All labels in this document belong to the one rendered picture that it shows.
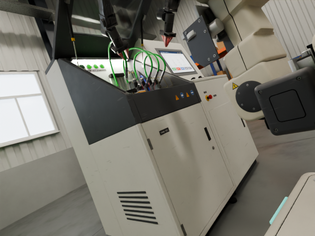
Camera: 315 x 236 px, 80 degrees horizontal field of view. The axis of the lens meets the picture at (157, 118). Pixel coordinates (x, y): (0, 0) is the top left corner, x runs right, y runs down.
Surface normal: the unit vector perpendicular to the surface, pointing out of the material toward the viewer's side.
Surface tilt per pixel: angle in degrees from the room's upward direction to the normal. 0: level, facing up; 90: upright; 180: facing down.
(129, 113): 90
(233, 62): 90
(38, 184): 90
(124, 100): 90
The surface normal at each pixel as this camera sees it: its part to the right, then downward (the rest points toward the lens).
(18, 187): 0.73, -0.30
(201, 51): -0.75, 0.28
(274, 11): -0.58, 0.21
